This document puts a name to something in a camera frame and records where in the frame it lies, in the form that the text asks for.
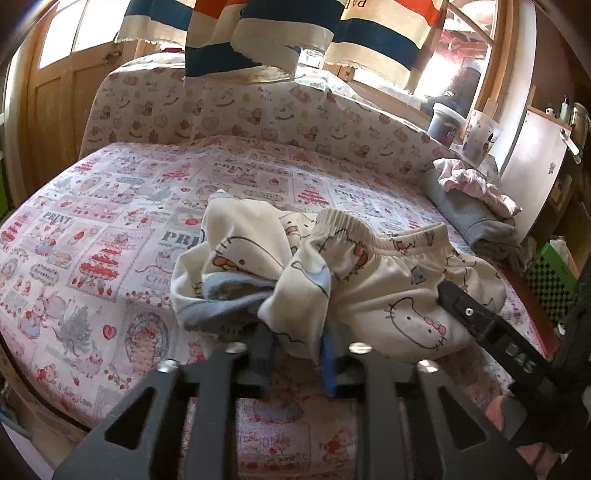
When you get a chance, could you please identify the white Hello Kitty pants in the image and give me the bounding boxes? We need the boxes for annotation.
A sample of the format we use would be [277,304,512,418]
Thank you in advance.
[170,191,506,362]

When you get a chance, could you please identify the green checkered box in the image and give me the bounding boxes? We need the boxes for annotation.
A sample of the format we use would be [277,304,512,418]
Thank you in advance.
[526,243,577,326]

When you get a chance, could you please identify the folded grey garment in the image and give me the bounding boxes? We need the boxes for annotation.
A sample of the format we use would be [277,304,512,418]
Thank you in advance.
[422,169,525,272]

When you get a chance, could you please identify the folded pink garment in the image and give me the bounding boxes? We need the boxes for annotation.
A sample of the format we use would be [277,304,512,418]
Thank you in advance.
[433,158,522,219]

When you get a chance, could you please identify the white cabinet side panel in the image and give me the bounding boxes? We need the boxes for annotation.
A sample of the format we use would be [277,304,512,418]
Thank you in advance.
[501,107,571,243]

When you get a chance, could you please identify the pink print bed sheet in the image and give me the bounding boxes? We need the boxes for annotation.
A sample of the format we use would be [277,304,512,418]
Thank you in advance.
[0,133,551,480]

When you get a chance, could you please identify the grey lidded jar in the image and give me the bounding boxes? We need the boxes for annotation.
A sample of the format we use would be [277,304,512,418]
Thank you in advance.
[427,102,466,148]

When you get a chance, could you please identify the baby bear patterned headboard cover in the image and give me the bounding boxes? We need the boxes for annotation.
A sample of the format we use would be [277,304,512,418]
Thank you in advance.
[80,53,457,184]

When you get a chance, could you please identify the wooden door with window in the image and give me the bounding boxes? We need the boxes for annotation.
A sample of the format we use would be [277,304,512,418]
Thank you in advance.
[4,0,158,209]

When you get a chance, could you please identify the striped hanging curtain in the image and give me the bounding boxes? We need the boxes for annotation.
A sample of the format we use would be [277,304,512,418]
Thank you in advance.
[116,0,448,90]

